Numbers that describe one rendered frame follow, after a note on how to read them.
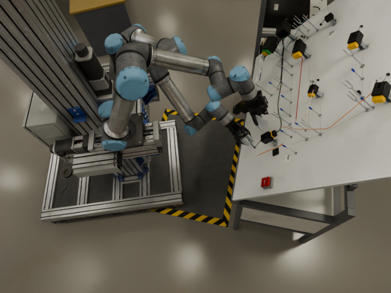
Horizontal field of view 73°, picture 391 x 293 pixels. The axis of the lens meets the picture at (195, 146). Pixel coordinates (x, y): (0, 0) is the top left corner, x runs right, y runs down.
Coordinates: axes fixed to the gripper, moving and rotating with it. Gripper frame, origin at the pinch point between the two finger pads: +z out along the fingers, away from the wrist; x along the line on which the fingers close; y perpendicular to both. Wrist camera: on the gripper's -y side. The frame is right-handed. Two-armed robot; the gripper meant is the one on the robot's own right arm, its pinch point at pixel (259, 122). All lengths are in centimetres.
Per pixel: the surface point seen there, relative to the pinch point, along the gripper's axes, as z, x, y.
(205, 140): 90, 71, -88
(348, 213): 48, -32, 31
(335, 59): 3, 33, 39
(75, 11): -48, 180, -196
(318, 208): 62, -23, 15
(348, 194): 48, -21, 33
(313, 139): 10.4, -8.7, 22.8
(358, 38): -10, 27, 49
